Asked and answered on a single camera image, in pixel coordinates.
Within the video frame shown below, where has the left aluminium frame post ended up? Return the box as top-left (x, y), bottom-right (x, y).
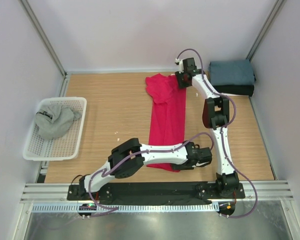
top-left (18, 0), bottom-right (67, 78)

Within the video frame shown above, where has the right aluminium frame post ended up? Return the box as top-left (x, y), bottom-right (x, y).
top-left (246, 0), bottom-right (287, 62)

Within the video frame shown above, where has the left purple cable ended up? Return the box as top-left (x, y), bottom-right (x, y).
top-left (88, 132), bottom-right (215, 217)

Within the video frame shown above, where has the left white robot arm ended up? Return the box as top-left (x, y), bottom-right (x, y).
top-left (67, 138), bottom-right (212, 201)

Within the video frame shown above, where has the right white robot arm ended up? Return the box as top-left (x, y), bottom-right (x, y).
top-left (175, 57), bottom-right (240, 198)

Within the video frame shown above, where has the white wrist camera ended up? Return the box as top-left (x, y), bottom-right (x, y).
top-left (190, 160), bottom-right (212, 168)
top-left (174, 58), bottom-right (185, 73)

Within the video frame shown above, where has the folded black t shirt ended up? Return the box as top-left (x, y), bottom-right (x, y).
top-left (214, 85), bottom-right (255, 97)

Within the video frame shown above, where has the aluminium frame post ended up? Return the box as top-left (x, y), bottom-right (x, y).
top-left (18, 0), bottom-right (67, 78)
top-left (246, 0), bottom-right (287, 62)

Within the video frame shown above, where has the white perforated plastic basket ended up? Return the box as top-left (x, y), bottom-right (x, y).
top-left (22, 97), bottom-right (87, 161)

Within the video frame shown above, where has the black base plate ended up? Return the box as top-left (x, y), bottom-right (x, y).
top-left (66, 181), bottom-right (246, 207)

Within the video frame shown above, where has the red t shirt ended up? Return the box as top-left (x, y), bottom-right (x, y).
top-left (144, 73), bottom-right (188, 173)

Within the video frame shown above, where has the folded blue t shirt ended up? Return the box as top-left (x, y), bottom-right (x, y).
top-left (209, 59), bottom-right (255, 86)

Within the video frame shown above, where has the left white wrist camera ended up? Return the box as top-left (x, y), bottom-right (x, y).
top-left (190, 160), bottom-right (212, 168)

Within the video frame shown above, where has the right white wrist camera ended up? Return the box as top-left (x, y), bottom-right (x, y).
top-left (174, 58), bottom-right (185, 73)

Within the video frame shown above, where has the grey t shirt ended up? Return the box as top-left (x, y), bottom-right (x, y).
top-left (34, 104), bottom-right (82, 140)

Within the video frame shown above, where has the white slotted cable duct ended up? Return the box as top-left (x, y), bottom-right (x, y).
top-left (32, 202), bottom-right (219, 214)

